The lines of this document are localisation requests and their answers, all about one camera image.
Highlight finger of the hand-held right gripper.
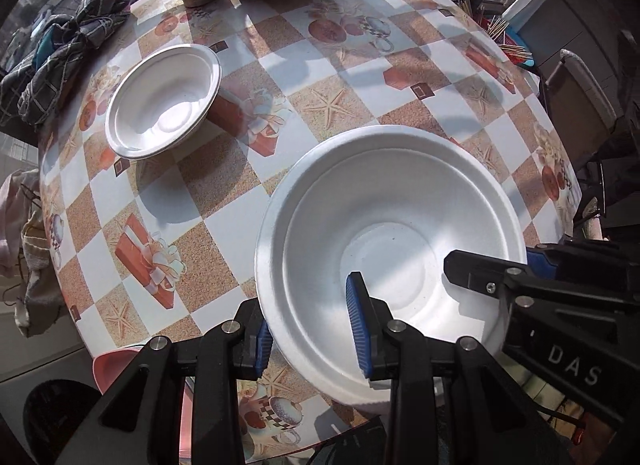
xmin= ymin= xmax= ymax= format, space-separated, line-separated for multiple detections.
xmin=525 ymin=240 xmax=640 ymax=291
xmin=444 ymin=250 xmax=640 ymax=326

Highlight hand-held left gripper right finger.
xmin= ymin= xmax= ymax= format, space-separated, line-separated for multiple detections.
xmin=345 ymin=271 xmax=571 ymax=465

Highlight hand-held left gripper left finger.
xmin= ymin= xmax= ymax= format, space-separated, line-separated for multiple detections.
xmin=55 ymin=297 xmax=273 ymax=465

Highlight large white bowl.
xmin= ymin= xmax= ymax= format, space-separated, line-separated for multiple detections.
xmin=254 ymin=125 xmax=528 ymax=416

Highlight pink plastic bowl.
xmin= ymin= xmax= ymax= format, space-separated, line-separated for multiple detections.
xmin=92 ymin=347 xmax=196 ymax=463

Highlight small white bowl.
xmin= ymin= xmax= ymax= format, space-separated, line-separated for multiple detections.
xmin=105 ymin=43 xmax=222 ymax=160

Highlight brown folding chair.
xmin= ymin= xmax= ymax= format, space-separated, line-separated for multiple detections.
xmin=542 ymin=49 xmax=618 ymax=156

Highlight blue box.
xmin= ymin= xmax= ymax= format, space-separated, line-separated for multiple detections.
xmin=500 ymin=30 xmax=541 ymax=70

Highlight dark round object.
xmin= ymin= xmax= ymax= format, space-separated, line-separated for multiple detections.
xmin=22 ymin=379 xmax=103 ymax=465

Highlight bundle of toothpicks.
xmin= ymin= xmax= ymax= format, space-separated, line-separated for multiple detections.
xmin=457 ymin=0 xmax=533 ymax=63

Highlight beige cloth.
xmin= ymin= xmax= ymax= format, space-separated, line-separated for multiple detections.
xmin=0 ymin=167 xmax=63 ymax=338

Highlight printed checkered tablecloth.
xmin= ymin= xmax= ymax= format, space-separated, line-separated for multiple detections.
xmin=37 ymin=0 xmax=583 ymax=456

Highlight grey plaid cloth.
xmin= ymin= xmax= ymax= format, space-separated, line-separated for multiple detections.
xmin=0 ymin=0 xmax=132 ymax=126

